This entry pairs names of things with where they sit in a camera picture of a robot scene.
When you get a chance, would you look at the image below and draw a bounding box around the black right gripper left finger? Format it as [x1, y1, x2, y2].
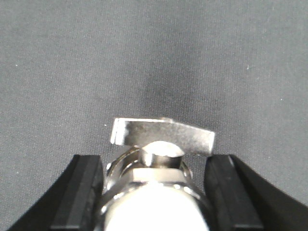
[9, 155, 103, 231]

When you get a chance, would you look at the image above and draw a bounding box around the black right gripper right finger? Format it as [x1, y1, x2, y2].
[204, 155, 308, 231]

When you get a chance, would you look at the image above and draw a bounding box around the silver valve with white cap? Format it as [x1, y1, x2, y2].
[94, 117, 218, 231]

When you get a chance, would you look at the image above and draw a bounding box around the grey conveyor belt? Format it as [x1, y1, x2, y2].
[0, 0, 308, 231]

